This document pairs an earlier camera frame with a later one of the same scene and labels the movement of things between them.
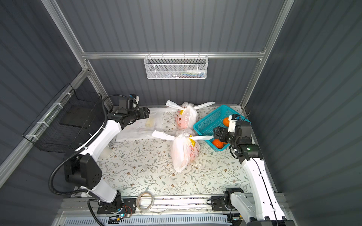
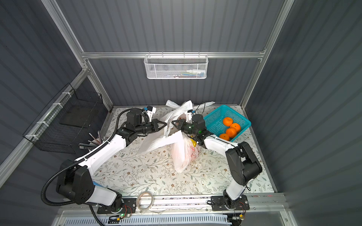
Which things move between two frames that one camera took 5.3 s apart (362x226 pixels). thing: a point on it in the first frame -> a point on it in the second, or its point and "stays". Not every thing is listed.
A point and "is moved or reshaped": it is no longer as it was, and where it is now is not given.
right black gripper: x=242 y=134 -> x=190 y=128
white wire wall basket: x=174 y=67 stays
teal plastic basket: x=205 y=126 stays
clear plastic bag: x=185 y=148 stays
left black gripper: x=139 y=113 -> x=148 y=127
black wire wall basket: x=68 y=122 stays
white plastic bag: x=143 y=128 is moved or reshaped
